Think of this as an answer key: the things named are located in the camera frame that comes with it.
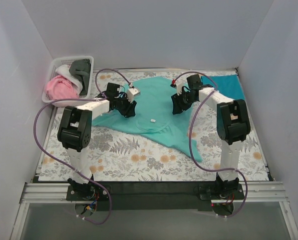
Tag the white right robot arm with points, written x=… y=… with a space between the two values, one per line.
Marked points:
x=232 y=121

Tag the aluminium frame rail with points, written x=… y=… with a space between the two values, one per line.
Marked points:
x=44 y=193

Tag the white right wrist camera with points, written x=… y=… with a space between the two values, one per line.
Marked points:
x=179 y=86

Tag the mint green t shirt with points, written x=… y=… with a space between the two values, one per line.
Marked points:
x=153 y=116

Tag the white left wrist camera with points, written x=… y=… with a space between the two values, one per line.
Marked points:
x=132 y=92

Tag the folded teal t shirt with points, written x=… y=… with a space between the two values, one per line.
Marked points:
x=229 y=86

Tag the white t shirt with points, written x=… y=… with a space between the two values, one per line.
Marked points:
x=63 y=71

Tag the pink t shirt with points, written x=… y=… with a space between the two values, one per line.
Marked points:
x=60 y=88

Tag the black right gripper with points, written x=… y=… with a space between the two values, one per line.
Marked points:
x=179 y=104

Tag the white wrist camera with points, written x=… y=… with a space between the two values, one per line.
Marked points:
x=132 y=92
x=179 y=86

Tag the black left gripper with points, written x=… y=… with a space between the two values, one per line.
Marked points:
x=127 y=108

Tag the dark grey t shirt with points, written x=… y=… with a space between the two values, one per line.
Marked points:
x=81 y=70

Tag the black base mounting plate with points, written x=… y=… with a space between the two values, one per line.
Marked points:
x=153 y=195

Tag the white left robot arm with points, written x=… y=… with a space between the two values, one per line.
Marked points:
x=75 y=131

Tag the floral patterned table mat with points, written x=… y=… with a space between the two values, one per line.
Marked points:
x=116 y=156

